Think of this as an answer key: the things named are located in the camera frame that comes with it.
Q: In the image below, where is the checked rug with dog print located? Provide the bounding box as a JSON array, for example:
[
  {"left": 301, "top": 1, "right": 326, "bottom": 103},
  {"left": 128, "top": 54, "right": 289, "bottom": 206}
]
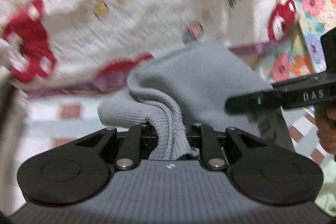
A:
[{"left": 16, "top": 93, "right": 336, "bottom": 167}]

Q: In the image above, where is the white quilt with red bears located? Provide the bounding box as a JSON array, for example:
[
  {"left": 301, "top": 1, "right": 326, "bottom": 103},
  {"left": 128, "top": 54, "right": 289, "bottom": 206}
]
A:
[{"left": 0, "top": 0, "right": 298, "bottom": 98}]

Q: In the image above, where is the grey shirt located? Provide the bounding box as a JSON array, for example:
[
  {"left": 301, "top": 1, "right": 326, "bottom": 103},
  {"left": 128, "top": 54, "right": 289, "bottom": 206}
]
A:
[{"left": 97, "top": 40, "right": 296, "bottom": 161}]

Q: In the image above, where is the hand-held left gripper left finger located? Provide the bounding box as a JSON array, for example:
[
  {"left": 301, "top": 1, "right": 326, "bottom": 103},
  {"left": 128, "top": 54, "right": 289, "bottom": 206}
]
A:
[{"left": 75, "top": 123, "right": 158, "bottom": 170}]

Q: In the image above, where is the light green blanket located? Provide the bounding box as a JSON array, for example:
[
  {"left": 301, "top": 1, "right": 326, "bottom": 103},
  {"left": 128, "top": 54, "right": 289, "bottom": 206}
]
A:
[{"left": 319, "top": 158, "right": 336, "bottom": 215}]

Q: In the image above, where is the person's right hand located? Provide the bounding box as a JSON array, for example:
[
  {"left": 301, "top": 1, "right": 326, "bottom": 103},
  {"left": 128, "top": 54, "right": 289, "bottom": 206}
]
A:
[{"left": 315, "top": 103, "right": 336, "bottom": 156}]

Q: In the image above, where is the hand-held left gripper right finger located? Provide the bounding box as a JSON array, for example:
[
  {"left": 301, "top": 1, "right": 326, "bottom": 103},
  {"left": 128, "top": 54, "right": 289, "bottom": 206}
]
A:
[{"left": 188, "top": 123, "right": 268, "bottom": 170}]

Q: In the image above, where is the colourful floral quilt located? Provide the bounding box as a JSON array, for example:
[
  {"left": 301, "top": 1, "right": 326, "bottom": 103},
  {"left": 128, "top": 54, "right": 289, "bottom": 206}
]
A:
[{"left": 253, "top": 0, "right": 336, "bottom": 115}]

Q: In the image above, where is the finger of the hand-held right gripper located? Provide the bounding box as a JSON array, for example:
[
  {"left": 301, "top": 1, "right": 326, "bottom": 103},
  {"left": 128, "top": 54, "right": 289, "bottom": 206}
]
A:
[{"left": 224, "top": 86, "right": 286, "bottom": 112}]

